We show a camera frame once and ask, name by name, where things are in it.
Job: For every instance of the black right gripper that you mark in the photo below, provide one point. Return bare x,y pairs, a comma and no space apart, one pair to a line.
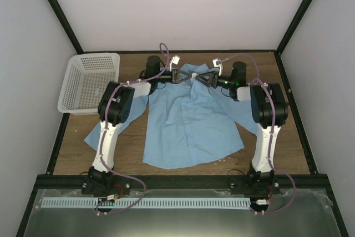
213,79

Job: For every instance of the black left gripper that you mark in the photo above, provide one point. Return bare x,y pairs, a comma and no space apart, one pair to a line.
175,76

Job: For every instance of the light blue button shirt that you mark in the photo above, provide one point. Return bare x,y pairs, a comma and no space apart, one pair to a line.
188,123

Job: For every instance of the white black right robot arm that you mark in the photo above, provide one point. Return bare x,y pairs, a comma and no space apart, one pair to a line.
269,111

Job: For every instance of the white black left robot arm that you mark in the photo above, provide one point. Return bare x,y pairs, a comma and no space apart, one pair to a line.
114,109

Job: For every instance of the white perforated plastic basket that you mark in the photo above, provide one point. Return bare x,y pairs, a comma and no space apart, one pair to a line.
85,81

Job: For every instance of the grey metal front panel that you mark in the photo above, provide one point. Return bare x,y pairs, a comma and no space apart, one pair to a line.
307,213

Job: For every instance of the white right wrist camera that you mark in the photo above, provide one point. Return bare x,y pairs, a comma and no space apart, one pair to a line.
218,64

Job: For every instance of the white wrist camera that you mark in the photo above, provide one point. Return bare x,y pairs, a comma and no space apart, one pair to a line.
173,61
218,64

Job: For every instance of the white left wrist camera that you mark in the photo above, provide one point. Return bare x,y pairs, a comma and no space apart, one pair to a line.
173,61

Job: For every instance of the black front mounting rail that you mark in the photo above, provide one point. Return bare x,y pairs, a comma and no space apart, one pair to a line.
235,184

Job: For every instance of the black right rear frame post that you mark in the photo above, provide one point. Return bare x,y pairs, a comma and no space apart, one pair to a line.
296,20

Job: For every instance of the black frame post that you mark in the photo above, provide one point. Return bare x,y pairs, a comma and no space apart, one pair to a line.
296,20
54,4

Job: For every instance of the black left rear frame post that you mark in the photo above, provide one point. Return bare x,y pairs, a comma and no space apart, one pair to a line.
54,4

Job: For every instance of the light blue slotted cable duct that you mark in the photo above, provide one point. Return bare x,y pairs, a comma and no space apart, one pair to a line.
146,203

